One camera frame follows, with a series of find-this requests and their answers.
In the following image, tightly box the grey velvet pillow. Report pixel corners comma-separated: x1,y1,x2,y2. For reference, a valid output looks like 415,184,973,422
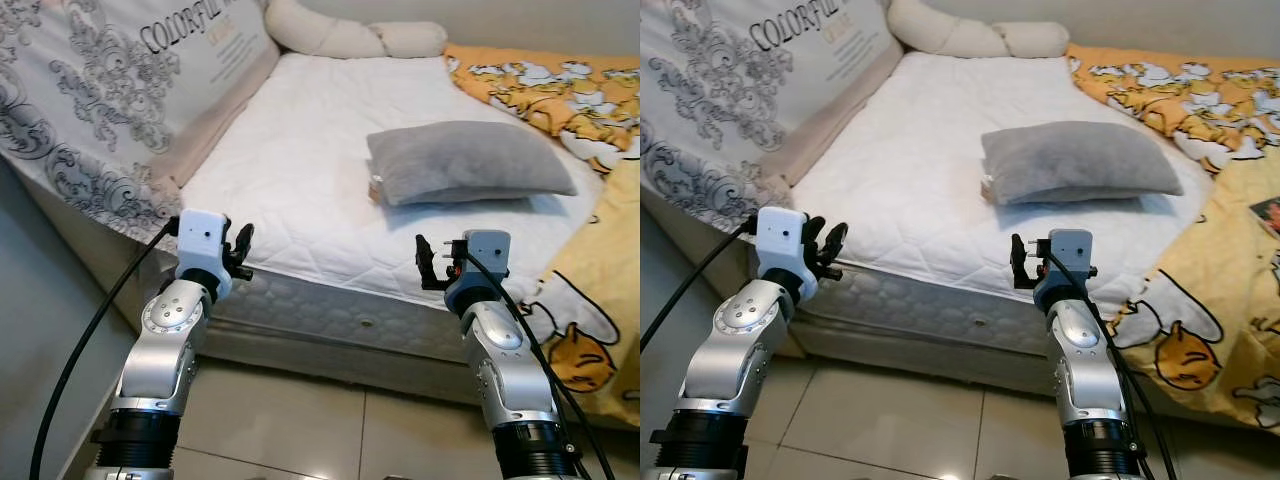
979,120,1185,207
365,120,579,209

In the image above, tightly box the dark cover paperback book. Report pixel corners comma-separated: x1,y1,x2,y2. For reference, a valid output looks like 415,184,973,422
1249,196,1280,240

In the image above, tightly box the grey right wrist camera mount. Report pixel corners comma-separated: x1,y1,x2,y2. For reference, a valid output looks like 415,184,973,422
461,229,512,292
1044,228,1094,287

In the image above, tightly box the beige bed base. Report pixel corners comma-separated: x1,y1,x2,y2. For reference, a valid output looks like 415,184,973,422
194,324,562,407
789,320,1132,402

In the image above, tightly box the yellow cartoon egg blanket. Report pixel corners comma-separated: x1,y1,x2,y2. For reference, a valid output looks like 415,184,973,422
442,42,641,432
1064,42,1280,437

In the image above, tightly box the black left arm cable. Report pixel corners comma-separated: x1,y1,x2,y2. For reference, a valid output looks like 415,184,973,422
640,221,759,352
28,221,182,480

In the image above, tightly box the cream long bolster pillow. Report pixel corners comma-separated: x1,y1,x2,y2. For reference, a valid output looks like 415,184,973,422
884,0,1072,60
263,0,449,60

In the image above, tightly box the white quilted bed mattress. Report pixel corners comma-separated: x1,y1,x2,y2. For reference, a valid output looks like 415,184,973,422
789,51,1217,367
179,51,607,367

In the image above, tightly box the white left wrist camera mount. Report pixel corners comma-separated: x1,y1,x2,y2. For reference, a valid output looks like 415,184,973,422
176,209,234,300
754,206,810,292

